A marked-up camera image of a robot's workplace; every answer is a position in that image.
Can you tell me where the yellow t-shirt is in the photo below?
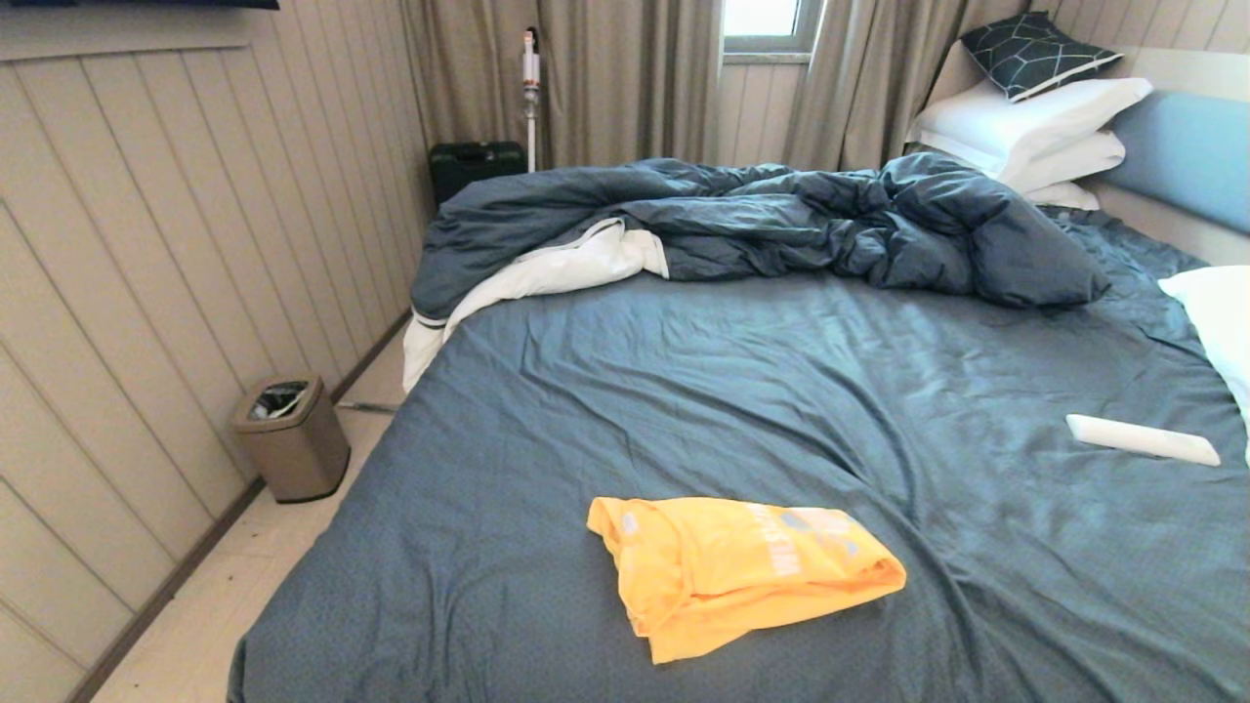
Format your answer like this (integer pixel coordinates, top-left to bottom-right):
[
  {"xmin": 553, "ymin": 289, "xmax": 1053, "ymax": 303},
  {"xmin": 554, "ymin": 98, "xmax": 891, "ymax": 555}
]
[{"xmin": 587, "ymin": 496, "xmax": 907, "ymax": 665}]

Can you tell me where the blue bed sheet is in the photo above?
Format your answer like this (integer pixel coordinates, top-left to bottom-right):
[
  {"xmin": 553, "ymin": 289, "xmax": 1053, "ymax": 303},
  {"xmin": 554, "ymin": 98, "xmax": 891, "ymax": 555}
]
[{"xmin": 227, "ymin": 205, "xmax": 1250, "ymax": 703}]

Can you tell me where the crumpled dark blue duvet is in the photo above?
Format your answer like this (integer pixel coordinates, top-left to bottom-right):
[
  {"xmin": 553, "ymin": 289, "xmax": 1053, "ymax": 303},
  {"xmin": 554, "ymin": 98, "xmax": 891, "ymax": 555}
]
[{"xmin": 409, "ymin": 151, "xmax": 1111, "ymax": 323}]

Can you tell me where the dark green suitcase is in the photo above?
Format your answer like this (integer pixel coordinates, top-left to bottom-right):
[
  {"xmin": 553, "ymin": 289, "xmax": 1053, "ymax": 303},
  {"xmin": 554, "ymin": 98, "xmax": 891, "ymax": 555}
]
[{"xmin": 429, "ymin": 142, "xmax": 528, "ymax": 208}]

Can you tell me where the beige curtain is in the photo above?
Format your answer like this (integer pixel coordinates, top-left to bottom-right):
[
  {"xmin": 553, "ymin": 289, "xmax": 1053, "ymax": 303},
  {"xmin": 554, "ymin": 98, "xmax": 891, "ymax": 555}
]
[
  {"xmin": 781, "ymin": 0, "xmax": 1031, "ymax": 173},
  {"xmin": 398, "ymin": 0, "xmax": 724, "ymax": 169}
]

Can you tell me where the white stick vacuum cleaner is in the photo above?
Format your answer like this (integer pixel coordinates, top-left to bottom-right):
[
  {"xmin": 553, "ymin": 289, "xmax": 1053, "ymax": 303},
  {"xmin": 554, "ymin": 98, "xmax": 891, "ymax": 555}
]
[{"xmin": 522, "ymin": 26, "xmax": 541, "ymax": 173}]

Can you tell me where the brown trash bin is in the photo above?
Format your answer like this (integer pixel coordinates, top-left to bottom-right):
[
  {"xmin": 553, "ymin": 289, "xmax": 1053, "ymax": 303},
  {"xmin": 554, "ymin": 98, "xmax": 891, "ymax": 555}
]
[{"xmin": 230, "ymin": 377, "xmax": 352, "ymax": 505}]

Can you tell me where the crumpled bin bag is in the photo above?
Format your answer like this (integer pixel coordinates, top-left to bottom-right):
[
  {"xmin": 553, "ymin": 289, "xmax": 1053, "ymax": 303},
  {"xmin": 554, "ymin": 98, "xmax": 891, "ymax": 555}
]
[{"xmin": 249, "ymin": 383, "xmax": 310, "ymax": 422}]

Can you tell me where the large white pillow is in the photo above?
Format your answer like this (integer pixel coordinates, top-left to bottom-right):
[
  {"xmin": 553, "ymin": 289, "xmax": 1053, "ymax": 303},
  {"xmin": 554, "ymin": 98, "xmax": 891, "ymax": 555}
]
[{"xmin": 913, "ymin": 76, "xmax": 1154, "ymax": 182}]

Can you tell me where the dark patterned cushion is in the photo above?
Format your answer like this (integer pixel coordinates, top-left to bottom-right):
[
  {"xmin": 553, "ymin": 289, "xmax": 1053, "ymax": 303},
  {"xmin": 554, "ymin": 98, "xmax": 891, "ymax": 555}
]
[{"xmin": 959, "ymin": 11, "xmax": 1124, "ymax": 103}]

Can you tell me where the white remote control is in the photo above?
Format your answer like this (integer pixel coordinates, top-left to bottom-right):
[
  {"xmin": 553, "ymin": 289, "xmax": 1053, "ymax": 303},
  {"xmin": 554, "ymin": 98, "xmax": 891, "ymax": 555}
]
[{"xmin": 1064, "ymin": 413, "xmax": 1222, "ymax": 467}]

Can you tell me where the blue headboard pad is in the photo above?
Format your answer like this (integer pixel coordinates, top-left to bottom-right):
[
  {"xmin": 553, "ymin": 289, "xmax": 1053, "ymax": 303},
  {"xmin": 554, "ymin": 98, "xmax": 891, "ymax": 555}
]
[{"xmin": 1104, "ymin": 90, "xmax": 1250, "ymax": 235}]

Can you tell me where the window with grey frame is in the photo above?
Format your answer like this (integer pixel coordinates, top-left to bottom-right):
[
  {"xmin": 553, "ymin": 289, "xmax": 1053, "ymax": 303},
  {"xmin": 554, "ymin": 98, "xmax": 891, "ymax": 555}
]
[{"xmin": 721, "ymin": 0, "xmax": 826, "ymax": 65}]

